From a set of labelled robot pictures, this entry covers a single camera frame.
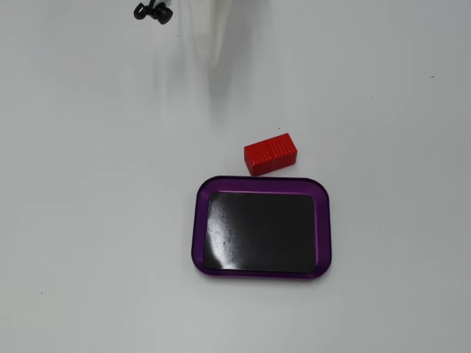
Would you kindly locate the purple metal tray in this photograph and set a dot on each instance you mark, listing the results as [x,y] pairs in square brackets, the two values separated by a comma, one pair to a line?
[200,228]

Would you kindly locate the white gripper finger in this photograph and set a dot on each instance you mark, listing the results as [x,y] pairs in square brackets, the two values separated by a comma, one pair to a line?
[218,55]

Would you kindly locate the red textured block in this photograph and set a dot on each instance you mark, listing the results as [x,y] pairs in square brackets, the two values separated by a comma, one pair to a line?
[270,154]

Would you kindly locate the black tray mat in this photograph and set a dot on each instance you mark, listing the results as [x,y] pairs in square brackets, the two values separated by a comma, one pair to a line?
[265,231]

